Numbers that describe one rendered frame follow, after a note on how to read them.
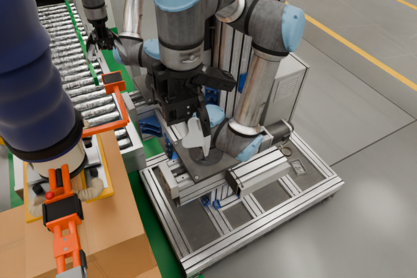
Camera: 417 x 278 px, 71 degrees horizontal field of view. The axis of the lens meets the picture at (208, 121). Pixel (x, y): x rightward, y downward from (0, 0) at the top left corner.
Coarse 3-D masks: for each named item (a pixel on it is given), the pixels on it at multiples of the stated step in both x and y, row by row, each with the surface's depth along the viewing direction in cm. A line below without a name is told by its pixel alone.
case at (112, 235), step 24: (120, 168) 127; (24, 192) 118; (120, 192) 119; (24, 216) 111; (96, 216) 112; (120, 216) 112; (48, 240) 105; (96, 240) 106; (120, 240) 106; (144, 240) 112; (48, 264) 100; (72, 264) 102; (96, 264) 110; (120, 264) 119; (144, 264) 129
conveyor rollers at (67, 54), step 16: (48, 16) 293; (64, 16) 293; (64, 32) 274; (80, 32) 274; (64, 48) 257; (80, 48) 256; (64, 64) 240; (80, 64) 244; (96, 64) 242; (64, 80) 228; (80, 80) 227; (80, 96) 214; (96, 96) 218; (96, 112) 206; (112, 112) 205; (128, 144) 189
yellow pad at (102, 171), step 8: (96, 136) 123; (88, 144) 116; (96, 144) 119; (104, 160) 114; (88, 168) 111; (96, 168) 109; (104, 168) 112; (88, 176) 109; (96, 176) 109; (104, 176) 109; (88, 184) 106; (104, 184) 107; (104, 192) 105; (112, 192) 106; (88, 200) 103
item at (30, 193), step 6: (24, 162) 113; (24, 168) 111; (24, 174) 109; (24, 180) 107; (30, 186) 105; (36, 186) 102; (42, 186) 105; (48, 186) 105; (30, 192) 103; (36, 192) 102; (42, 192) 104; (30, 198) 102; (30, 216) 98; (42, 216) 99; (30, 222) 98
